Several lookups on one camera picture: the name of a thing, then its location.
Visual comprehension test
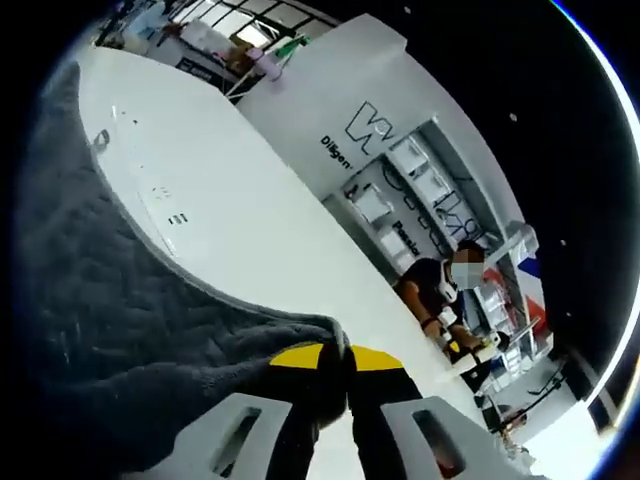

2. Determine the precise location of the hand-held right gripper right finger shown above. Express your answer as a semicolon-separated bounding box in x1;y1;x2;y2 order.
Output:
347;344;541;480

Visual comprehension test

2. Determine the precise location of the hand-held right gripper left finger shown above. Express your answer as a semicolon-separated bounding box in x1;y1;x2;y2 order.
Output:
172;342;351;480

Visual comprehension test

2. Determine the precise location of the grey towel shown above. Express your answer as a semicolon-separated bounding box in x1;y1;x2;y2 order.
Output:
13;62;351;480

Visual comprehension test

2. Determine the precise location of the group of white storage bins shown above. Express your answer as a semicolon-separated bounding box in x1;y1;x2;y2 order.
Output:
352;134;540;321

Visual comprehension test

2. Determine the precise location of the metal shelf rack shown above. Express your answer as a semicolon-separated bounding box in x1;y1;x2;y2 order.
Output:
322;117;554;351

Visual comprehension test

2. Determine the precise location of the pink rolled mat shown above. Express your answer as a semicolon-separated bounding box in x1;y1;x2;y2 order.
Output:
249;47;285;85

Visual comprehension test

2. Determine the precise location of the white counter with dark sign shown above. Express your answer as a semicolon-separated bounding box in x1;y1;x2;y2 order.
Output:
169;19;254;99

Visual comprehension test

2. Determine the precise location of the green hanging item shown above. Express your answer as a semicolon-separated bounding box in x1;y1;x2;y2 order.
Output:
277;37;315;60

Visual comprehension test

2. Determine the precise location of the black framed glass partition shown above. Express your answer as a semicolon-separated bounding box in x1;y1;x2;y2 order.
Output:
164;0;346;51

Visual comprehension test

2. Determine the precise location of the long ceiling light strip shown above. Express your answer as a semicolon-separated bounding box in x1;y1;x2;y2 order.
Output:
547;0;640;436

